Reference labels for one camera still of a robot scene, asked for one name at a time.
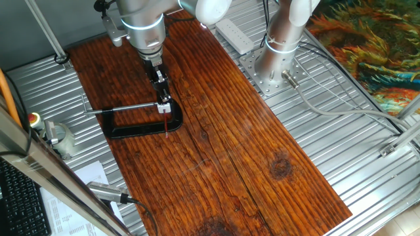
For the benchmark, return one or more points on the black keyboard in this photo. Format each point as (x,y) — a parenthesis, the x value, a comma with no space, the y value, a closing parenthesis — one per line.
(23,206)

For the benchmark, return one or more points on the orange tube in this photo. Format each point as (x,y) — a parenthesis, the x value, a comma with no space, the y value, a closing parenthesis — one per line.
(8,98)

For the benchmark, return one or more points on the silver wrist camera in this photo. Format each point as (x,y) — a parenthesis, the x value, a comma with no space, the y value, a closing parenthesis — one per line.
(113,31)

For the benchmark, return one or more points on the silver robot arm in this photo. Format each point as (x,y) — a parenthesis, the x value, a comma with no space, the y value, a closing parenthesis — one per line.
(144,29)

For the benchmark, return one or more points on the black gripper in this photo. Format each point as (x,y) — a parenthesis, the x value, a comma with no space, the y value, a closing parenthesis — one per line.
(153,65)

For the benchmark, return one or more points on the silver ribbed camera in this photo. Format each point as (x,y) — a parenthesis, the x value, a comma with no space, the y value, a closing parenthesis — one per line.
(106,192)

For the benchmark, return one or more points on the shiny metal frame bar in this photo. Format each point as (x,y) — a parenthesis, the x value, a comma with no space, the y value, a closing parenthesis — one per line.
(49,173)

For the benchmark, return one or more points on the thin aluminium frame post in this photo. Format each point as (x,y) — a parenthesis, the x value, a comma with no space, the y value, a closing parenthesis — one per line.
(46,31)

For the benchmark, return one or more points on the black metal C-clamp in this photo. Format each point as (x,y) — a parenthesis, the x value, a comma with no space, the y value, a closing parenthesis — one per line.
(138,129)

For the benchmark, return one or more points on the colourful painted cloth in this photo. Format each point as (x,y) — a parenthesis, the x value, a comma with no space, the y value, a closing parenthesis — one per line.
(370,46)

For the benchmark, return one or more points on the white power strip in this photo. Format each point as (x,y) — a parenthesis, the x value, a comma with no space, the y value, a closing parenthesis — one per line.
(234,36)

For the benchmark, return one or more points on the white printed paper sheets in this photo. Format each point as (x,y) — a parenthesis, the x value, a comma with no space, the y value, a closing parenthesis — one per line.
(65,219)

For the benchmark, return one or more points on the brown wooden board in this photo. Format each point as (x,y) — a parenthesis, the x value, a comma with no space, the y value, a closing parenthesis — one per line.
(213,147)

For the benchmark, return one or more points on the red pencil with pink eraser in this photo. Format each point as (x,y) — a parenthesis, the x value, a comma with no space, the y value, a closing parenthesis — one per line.
(165,126)

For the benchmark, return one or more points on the aluminium profile bar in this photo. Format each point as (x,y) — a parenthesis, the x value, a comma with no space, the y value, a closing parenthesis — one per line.
(402,141)
(408,108)

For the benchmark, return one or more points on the small silver metal bracket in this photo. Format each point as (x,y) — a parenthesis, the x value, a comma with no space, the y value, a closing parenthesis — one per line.
(50,131)

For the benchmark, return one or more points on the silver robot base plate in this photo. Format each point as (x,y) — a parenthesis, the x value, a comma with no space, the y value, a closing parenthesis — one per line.
(272,86)

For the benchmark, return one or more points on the red emergency stop button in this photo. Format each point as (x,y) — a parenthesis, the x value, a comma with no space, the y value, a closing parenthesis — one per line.
(33,118)

